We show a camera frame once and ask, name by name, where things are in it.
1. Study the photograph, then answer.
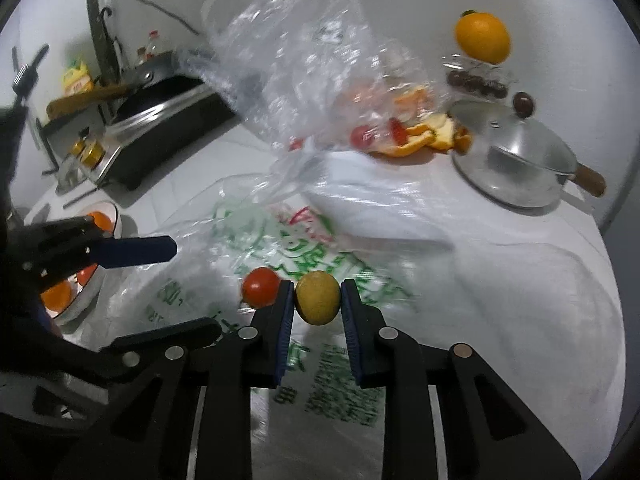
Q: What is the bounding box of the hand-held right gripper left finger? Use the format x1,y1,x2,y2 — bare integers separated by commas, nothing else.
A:
55,279,296,480

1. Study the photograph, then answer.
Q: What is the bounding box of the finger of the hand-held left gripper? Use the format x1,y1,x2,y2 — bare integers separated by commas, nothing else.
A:
15,217,177,286
97,316,223,368

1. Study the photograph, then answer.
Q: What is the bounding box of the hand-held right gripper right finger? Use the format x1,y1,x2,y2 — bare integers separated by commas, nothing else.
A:
340,278,583,480

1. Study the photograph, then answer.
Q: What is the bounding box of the longan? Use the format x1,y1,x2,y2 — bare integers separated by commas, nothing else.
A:
295,270,342,326

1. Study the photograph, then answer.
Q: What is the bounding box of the mandarin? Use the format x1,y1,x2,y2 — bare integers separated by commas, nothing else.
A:
40,280,76,317
86,211,115,233

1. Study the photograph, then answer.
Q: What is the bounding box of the white plate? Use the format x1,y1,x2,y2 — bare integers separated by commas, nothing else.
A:
37,200,123,326

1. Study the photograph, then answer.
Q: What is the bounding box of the black chopstick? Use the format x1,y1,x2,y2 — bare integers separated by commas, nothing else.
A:
62,187,101,208

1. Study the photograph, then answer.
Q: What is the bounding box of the green printed plastic bag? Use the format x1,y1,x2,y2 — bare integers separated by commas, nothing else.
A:
82,170,626,471

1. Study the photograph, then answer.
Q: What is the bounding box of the steel induction cooker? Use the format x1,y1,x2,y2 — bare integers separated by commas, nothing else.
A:
57,76,238,192

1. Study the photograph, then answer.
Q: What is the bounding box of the yellow oil bottle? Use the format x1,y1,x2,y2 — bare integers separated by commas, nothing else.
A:
61,58,96,96

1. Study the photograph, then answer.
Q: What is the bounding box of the black umbrella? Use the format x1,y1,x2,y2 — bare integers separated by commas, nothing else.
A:
97,6,126,86

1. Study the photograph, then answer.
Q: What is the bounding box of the black shelf rack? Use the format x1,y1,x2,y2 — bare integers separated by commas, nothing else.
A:
10,44,66,171

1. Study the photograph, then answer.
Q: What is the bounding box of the orange peel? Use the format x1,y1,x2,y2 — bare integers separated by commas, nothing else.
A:
372,87,473,158

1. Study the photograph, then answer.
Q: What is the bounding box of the grey vertical pipe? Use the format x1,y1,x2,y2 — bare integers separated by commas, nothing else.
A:
84,0,113,81

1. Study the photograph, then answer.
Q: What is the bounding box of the crumpled clear plastic bag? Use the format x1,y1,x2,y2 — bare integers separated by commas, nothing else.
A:
172,0,446,201

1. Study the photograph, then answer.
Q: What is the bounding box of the large orange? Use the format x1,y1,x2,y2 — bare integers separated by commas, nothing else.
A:
454,9,512,65

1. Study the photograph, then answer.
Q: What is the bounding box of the dark wok with wooden handle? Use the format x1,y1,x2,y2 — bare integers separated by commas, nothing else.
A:
46,55,183,120

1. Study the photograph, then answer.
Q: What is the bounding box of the steel pot with wooden handle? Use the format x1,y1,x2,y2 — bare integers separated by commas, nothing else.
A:
452,125,608,209

